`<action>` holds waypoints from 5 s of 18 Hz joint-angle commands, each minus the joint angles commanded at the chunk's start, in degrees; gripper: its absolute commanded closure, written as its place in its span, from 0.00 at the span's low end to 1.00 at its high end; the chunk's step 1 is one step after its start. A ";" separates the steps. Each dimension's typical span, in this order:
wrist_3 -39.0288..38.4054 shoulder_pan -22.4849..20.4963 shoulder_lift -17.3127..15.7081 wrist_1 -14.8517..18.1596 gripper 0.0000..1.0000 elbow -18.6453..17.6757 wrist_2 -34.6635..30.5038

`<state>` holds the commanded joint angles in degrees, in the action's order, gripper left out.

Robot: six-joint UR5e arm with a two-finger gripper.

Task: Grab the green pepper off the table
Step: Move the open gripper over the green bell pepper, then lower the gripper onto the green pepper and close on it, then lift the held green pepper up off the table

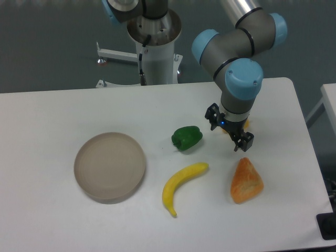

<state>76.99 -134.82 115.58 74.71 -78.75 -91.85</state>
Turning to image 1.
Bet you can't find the white side table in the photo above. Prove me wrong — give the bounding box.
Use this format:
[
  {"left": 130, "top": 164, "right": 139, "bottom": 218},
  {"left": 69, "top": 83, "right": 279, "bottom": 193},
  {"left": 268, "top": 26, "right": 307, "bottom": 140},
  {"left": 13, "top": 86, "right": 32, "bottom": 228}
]
[{"left": 305, "top": 83, "right": 336, "bottom": 132}]

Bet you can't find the yellow banana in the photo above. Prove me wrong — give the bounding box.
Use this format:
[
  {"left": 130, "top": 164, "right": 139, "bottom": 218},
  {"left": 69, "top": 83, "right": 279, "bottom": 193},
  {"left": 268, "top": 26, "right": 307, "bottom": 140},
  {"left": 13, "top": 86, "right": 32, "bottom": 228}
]
[{"left": 162, "top": 162, "right": 209, "bottom": 218}]

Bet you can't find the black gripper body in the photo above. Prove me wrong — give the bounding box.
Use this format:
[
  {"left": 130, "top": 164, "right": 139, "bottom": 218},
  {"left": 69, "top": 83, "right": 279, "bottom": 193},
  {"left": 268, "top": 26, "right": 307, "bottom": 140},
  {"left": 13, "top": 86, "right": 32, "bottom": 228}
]
[{"left": 218, "top": 116, "right": 248, "bottom": 140}]

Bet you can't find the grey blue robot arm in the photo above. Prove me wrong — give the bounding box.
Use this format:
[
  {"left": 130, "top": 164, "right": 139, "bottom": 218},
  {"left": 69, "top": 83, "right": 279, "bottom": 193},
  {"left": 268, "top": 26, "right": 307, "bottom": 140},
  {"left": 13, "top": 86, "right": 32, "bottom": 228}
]
[{"left": 102, "top": 1, "right": 288, "bottom": 151}]

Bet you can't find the green bell pepper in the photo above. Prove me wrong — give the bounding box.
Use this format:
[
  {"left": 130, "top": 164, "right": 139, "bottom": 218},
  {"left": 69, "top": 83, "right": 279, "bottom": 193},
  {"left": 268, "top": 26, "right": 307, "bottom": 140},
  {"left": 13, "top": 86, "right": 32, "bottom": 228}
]
[{"left": 171, "top": 125, "right": 203, "bottom": 151}]

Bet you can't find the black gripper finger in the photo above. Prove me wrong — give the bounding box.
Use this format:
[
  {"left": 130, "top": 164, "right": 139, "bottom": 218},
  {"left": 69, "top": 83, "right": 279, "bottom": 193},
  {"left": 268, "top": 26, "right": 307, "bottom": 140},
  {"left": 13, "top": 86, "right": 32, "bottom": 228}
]
[
  {"left": 234, "top": 131, "right": 254, "bottom": 152},
  {"left": 205, "top": 103, "right": 221, "bottom": 131}
]

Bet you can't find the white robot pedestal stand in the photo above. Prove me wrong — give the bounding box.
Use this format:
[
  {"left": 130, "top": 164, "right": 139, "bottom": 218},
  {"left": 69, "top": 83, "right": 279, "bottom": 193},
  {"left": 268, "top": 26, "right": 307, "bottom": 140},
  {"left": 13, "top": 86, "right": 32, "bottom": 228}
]
[{"left": 97, "top": 9, "right": 183, "bottom": 86}]

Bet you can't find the yellow bell pepper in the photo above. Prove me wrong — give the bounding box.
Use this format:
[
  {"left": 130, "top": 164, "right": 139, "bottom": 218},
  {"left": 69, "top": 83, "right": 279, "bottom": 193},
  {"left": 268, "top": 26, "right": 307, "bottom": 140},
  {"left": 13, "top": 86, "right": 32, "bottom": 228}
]
[{"left": 222, "top": 119, "right": 250, "bottom": 134}]

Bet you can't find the black clamp at table edge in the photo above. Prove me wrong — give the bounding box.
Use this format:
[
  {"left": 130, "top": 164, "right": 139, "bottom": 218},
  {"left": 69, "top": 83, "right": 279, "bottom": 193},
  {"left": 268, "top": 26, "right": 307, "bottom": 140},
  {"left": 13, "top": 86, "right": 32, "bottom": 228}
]
[{"left": 316, "top": 213, "right": 335, "bottom": 240}]

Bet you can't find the orange triangular pastry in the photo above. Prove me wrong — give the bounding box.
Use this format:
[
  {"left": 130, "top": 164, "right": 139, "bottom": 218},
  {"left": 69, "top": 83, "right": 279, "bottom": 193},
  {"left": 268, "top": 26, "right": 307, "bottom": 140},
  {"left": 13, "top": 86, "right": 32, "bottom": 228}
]
[{"left": 230, "top": 157, "right": 264, "bottom": 204}]

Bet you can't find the beige round plate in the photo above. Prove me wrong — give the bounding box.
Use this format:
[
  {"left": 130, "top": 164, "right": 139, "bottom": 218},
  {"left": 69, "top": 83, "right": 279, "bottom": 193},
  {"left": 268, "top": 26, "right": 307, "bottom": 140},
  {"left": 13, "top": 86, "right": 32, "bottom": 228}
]
[{"left": 73, "top": 132, "right": 146, "bottom": 204}]

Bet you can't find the black cable on pedestal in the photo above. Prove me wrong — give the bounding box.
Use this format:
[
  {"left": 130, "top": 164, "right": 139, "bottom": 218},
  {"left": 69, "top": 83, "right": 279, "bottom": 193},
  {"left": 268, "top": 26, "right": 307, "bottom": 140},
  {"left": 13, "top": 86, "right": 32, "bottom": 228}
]
[{"left": 139, "top": 34, "right": 151, "bottom": 86}]

